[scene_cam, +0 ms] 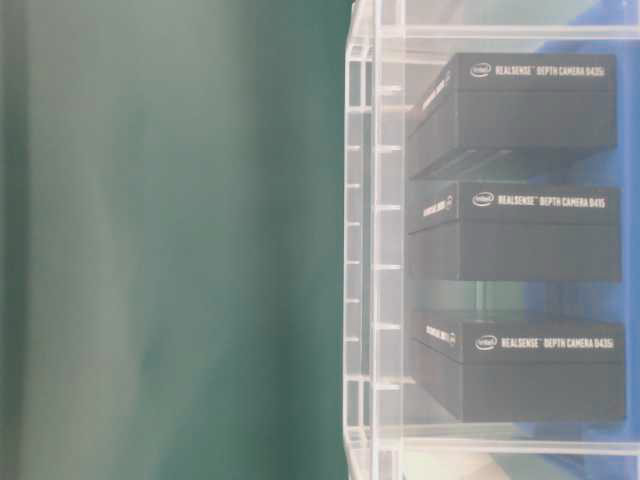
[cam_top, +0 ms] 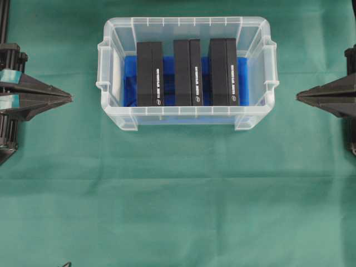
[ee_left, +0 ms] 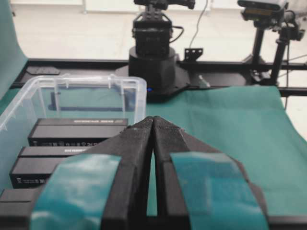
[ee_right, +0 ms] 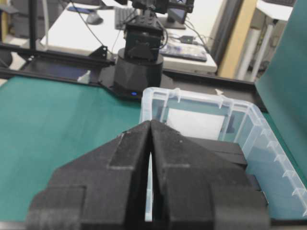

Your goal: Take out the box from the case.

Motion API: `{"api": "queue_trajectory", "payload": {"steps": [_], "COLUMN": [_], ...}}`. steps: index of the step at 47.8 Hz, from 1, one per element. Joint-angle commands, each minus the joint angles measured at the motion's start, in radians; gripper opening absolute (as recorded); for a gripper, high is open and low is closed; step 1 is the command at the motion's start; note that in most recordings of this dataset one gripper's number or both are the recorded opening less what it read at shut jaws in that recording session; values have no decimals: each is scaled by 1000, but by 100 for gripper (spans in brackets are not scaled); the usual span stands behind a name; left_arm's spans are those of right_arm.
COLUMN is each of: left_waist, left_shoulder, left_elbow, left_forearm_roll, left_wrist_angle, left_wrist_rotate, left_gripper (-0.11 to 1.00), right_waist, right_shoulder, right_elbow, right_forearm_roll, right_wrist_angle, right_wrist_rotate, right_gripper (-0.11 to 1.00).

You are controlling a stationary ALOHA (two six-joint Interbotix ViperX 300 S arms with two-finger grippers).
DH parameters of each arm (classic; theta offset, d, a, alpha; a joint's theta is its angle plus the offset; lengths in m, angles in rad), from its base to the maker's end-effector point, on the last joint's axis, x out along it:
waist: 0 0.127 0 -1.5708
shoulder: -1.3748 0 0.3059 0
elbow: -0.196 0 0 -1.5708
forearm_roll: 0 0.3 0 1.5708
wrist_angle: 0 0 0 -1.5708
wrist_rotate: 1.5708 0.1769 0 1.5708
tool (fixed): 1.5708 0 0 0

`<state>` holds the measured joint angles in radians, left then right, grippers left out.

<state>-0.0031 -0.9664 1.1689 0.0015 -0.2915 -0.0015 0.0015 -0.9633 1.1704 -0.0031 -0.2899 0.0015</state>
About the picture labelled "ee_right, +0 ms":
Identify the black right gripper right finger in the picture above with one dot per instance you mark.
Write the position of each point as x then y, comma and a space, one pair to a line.
194, 189

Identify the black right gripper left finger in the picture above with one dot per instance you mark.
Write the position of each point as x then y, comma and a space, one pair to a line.
104, 189

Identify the clear plastic storage case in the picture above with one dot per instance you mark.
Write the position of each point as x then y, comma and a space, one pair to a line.
216, 117

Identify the green backdrop panel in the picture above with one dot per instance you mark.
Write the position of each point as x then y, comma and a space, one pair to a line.
283, 86

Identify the white desk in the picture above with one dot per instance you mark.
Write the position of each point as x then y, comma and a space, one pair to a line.
70, 34

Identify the black monitor stand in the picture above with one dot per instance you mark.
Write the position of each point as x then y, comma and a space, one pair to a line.
175, 19

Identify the black camera box right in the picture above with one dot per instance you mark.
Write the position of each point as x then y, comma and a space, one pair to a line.
233, 153

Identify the black aluminium frame rail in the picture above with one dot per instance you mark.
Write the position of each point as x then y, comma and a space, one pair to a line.
57, 66

